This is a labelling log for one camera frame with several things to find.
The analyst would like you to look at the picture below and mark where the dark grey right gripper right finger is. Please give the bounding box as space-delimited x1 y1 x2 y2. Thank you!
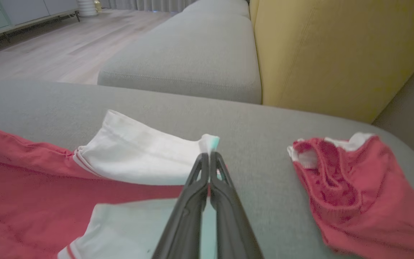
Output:
210 152 265 259

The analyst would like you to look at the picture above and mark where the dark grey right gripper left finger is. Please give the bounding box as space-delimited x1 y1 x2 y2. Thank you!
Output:
152 153 210 259

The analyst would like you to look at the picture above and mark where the red garment with white band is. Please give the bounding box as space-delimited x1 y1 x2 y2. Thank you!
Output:
287 132 414 259

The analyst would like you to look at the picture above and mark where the red garment with striped trim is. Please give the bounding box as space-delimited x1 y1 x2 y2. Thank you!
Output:
0 110 229 259

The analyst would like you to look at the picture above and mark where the large grey sofa seat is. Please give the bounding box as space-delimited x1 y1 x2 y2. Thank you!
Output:
0 79 414 259

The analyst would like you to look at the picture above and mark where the grey sofa seat cushion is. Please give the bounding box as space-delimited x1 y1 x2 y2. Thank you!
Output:
97 14 262 105
182 0 250 19

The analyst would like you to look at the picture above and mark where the wide yellow sofa back cushion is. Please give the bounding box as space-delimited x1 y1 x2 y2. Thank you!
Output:
254 0 414 123

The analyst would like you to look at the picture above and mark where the narrow yellow sofa back cushion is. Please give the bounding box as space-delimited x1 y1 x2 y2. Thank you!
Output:
248 0 261 27

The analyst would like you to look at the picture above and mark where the grey pleated curtain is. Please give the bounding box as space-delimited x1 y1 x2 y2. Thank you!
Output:
101 0 198 13

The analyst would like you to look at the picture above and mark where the white ribbed cylinder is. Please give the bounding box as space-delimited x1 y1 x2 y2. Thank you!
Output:
77 0 98 17

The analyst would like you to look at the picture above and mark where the grey and green sideboard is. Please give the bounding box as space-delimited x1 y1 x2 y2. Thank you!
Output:
0 0 81 45

